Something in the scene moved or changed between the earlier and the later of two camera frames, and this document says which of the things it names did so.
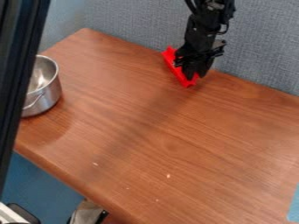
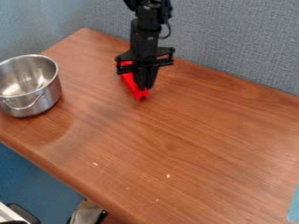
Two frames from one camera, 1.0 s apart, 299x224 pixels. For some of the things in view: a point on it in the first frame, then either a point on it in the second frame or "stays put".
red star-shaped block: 168,53 → 130,80
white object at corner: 8,215 stays put
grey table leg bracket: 88,213 stays put
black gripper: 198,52 → 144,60
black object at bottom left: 30,217 stays put
